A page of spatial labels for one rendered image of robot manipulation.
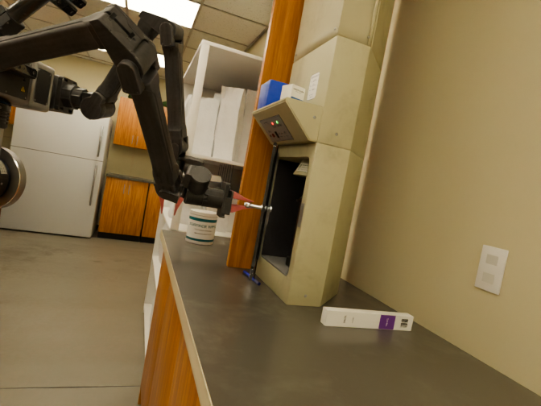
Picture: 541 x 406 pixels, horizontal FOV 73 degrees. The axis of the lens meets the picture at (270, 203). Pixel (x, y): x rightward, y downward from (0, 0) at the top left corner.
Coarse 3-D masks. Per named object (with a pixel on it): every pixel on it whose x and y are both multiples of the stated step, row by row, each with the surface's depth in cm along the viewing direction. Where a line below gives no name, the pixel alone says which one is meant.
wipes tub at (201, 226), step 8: (192, 216) 168; (200, 216) 167; (208, 216) 167; (216, 216) 171; (192, 224) 168; (200, 224) 167; (208, 224) 168; (216, 224) 173; (192, 232) 168; (200, 232) 167; (208, 232) 168; (192, 240) 168; (200, 240) 167; (208, 240) 169
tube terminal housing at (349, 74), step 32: (320, 64) 108; (352, 64) 104; (320, 96) 105; (352, 96) 105; (320, 128) 103; (352, 128) 106; (288, 160) 131; (320, 160) 104; (352, 160) 110; (320, 192) 105; (352, 192) 118; (320, 224) 106; (320, 256) 107; (288, 288) 105; (320, 288) 108
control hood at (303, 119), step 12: (264, 108) 116; (276, 108) 107; (288, 108) 100; (300, 108) 100; (312, 108) 101; (288, 120) 105; (300, 120) 100; (312, 120) 102; (264, 132) 129; (300, 132) 103; (312, 132) 102; (288, 144) 121
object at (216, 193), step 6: (222, 186) 110; (228, 186) 107; (210, 192) 106; (216, 192) 106; (222, 192) 107; (228, 192) 107; (210, 198) 105; (216, 198) 106; (222, 198) 106; (204, 204) 106; (210, 204) 106; (216, 204) 106; (222, 204) 106; (222, 210) 106; (222, 216) 106
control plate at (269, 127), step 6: (264, 120) 121; (270, 120) 116; (276, 120) 113; (282, 120) 109; (264, 126) 125; (270, 126) 120; (276, 126) 116; (282, 126) 112; (270, 132) 124; (288, 132) 110; (270, 138) 127; (276, 138) 122; (282, 138) 118; (288, 138) 113
